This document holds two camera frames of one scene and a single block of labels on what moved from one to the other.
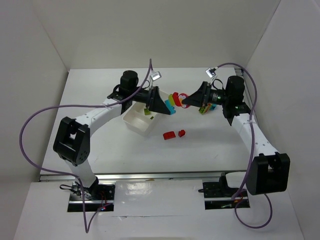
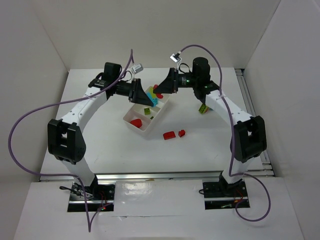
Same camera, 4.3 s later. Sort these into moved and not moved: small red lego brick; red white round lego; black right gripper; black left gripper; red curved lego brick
Moved: black left gripper; red white round lego; black right gripper
Not moved: small red lego brick; red curved lego brick
